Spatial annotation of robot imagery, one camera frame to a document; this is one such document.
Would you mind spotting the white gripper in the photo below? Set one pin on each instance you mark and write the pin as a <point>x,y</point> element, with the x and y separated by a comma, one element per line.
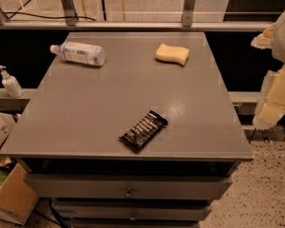
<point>270,109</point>

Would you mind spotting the yellow sponge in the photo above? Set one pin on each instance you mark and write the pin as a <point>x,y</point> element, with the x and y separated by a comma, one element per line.
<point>171,54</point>

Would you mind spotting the clear plastic bottle blue label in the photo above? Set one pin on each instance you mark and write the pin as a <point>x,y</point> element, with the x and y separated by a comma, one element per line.
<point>80,53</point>

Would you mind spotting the white pump dispenser bottle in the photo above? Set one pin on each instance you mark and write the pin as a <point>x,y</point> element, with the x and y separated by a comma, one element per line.
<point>10,83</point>

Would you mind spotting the black snack bar wrapper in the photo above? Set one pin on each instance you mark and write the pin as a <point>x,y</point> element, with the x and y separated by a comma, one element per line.
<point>139,135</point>

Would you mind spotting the grey drawer cabinet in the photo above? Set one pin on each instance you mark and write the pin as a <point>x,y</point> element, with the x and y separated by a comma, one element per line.
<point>73,122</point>

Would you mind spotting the top grey drawer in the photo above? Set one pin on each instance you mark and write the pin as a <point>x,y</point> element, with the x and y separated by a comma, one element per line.
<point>128,187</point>

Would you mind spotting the grey drawer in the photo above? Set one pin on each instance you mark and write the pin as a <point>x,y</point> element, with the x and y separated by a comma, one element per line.
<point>132,210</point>
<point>128,187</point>

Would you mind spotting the middle grey drawer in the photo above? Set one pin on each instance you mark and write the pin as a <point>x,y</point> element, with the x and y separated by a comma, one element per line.
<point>132,210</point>

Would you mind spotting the white cardboard box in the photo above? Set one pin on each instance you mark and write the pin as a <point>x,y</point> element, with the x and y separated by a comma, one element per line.
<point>7,123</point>

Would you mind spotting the brown cardboard box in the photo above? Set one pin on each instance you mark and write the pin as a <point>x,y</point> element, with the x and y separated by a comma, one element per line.
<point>17,199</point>

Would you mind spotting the metal railing frame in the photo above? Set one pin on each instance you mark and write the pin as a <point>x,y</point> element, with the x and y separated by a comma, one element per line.
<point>198,15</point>

